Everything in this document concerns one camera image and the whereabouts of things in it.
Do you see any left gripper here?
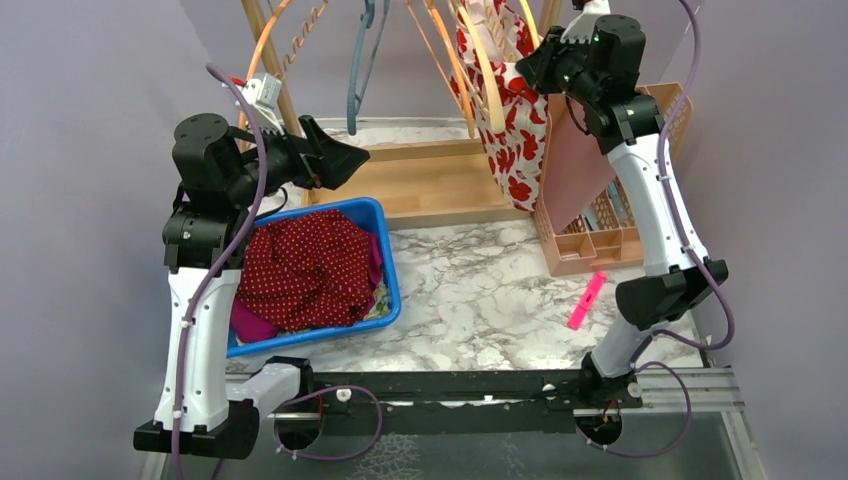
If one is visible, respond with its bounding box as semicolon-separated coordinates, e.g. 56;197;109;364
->
225;112;369;206

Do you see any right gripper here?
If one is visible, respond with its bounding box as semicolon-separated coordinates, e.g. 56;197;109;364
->
517;25;604;107

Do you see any cream plastic hanger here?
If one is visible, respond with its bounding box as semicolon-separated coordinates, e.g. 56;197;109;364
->
449;0;505;134

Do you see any red poppy print skirt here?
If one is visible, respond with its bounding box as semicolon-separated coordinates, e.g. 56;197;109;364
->
448;1;548;212

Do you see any grey-blue hanger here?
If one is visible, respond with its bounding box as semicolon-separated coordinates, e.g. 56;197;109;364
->
346;0;391;136

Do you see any wooden hanger metal hook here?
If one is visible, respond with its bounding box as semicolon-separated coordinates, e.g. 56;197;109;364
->
404;0;478;139

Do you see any orange wavy hanger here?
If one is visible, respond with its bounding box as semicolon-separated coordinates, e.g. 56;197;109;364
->
241;0;330;134

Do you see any lemon print skirt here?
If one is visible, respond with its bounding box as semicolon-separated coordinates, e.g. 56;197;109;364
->
362;280;391;320

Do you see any magenta pleated skirt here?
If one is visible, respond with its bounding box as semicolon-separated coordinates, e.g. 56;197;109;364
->
230;233;385;345

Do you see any yellow wavy hanger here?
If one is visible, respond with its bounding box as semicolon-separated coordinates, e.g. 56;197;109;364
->
518;0;541;50

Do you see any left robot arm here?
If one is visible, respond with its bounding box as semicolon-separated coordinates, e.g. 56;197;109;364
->
133;113;369;460

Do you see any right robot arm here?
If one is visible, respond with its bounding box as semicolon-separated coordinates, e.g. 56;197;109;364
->
517;1;728;407

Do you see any blue plastic bin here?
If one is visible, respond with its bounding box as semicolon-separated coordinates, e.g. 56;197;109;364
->
227;197;402;358

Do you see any wooden clothes rack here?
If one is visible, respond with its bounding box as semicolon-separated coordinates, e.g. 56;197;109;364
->
239;0;564;230

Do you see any pink clipboard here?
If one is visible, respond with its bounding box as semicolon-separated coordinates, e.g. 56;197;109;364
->
540;95;615;233

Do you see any peach plastic organizer basket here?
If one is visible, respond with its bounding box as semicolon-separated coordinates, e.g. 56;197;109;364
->
531;82;696;278

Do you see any pink marker pen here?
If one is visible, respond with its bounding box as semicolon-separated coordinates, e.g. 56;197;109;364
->
567;272;607;330

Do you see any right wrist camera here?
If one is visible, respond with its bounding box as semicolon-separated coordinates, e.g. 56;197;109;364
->
560;0;611;44

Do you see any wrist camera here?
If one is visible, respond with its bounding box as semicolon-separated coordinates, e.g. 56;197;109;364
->
231;72;286;135
560;0;611;44

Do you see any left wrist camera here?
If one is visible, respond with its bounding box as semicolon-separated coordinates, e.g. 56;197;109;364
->
231;72;286;135

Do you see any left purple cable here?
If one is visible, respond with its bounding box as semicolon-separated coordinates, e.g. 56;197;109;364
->
170;62;386;480

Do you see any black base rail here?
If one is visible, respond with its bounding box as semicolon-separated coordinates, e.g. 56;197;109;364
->
269;369;643;436

